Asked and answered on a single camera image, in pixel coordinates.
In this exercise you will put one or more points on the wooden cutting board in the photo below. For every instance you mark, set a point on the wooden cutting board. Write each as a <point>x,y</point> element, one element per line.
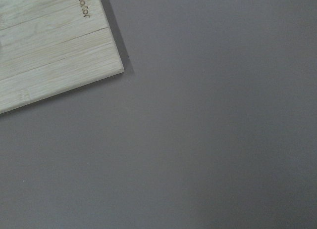
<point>48,47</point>

